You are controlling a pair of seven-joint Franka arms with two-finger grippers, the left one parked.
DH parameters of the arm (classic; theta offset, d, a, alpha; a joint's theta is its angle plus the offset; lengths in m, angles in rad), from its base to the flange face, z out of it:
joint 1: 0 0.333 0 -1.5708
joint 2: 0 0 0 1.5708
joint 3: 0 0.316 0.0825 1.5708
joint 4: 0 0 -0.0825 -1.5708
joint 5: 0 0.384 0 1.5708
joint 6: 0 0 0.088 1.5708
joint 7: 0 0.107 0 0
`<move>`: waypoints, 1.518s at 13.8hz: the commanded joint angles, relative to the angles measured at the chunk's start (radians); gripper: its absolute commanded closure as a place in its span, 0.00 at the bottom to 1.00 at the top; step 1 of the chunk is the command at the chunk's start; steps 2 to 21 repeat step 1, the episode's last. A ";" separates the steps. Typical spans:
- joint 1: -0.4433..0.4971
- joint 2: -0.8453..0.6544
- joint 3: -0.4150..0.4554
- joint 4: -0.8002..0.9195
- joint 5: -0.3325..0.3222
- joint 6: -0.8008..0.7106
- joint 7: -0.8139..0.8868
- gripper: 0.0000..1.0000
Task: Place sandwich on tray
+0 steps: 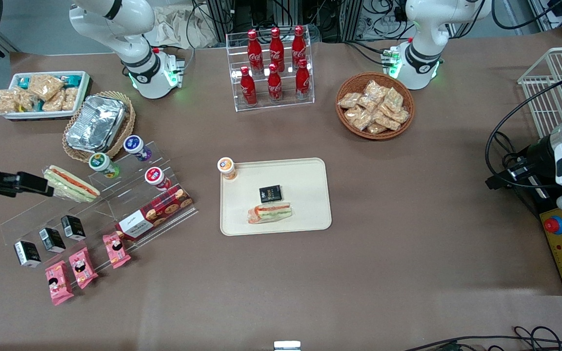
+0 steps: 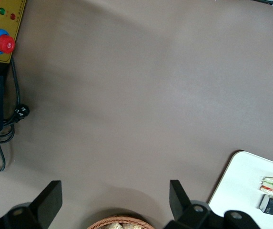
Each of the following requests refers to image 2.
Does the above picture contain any round brown wicker basket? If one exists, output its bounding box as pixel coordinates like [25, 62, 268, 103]
[87, 216, 156, 229]

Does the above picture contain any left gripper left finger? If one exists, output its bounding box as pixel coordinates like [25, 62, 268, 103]
[0, 180, 63, 229]

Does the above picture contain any black power cable with plug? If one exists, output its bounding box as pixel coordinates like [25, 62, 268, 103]
[0, 57, 31, 172]

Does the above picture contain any clear bag rice snack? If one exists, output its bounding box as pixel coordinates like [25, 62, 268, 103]
[123, 222, 142, 229]
[107, 221, 123, 229]

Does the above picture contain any beige plastic serving tray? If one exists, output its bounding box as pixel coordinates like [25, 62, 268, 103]
[207, 149, 273, 229]

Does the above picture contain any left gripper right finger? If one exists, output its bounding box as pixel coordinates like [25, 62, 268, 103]
[164, 180, 261, 229]

